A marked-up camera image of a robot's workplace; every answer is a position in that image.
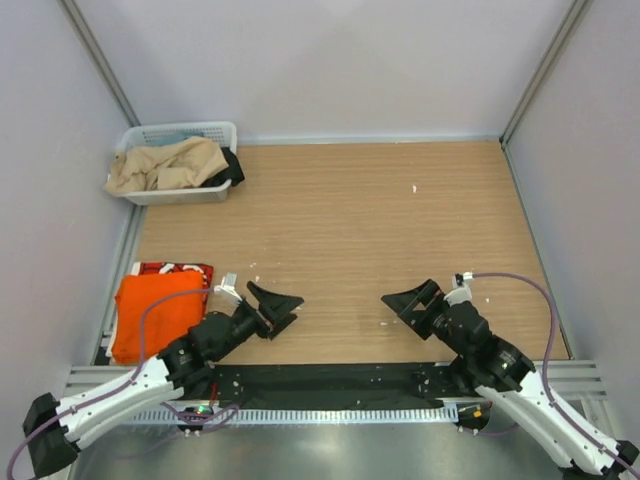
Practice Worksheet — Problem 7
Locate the beige t shirt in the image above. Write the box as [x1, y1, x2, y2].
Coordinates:
[104, 136, 228, 195]

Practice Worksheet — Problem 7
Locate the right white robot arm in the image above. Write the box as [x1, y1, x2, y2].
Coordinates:
[381, 272, 639, 479]

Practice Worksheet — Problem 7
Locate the orange t shirt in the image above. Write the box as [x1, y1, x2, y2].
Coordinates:
[110, 271, 207, 367]

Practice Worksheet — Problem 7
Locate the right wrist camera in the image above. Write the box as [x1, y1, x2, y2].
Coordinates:
[444, 271, 474, 306]

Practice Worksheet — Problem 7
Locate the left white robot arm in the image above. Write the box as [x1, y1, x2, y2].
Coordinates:
[16, 282, 304, 479]

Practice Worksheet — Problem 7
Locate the light blue cloth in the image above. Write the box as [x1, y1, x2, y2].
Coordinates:
[148, 131, 204, 147]

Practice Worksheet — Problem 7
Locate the white slotted cable duct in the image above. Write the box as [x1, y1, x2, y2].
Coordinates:
[119, 405, 459, 427]

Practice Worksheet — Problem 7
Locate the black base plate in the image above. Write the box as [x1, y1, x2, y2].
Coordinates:
[185, 363, 478, 411]

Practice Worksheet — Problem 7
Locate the black t shirt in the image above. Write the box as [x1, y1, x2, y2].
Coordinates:
[201, 147, 245, 188]

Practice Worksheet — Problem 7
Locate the red coca cola t shirt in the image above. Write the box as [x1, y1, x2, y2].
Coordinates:
[102, 260, 216, 359]

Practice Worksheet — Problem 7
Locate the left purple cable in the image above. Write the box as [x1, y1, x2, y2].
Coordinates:
[7, 284, 241, 480]

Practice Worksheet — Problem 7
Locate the purple cable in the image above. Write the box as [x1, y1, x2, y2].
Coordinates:
[7, 284, 241, 480]
[457, 272, 634, 480]

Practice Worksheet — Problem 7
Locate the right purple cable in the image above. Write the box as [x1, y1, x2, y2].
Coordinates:
[457, 272, 634, 480]

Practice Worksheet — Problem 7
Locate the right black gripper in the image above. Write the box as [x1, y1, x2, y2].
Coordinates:
[380, 279, 472, 361]

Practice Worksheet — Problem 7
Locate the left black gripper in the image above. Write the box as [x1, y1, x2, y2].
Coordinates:
[210, 281, 302, 362]

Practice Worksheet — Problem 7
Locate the white plastic basket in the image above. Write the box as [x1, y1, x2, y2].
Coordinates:
[110, 121, 237, 206]

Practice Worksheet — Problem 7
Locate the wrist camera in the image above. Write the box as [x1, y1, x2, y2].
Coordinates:
[213, 273, 246, 307]
[444, 271, 474, 306]

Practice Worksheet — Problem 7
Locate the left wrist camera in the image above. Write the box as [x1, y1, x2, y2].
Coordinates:
[213, 273, 246, 307]

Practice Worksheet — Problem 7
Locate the aluminium frame rail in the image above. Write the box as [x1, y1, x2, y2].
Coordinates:
[62, 360, 606, 402]

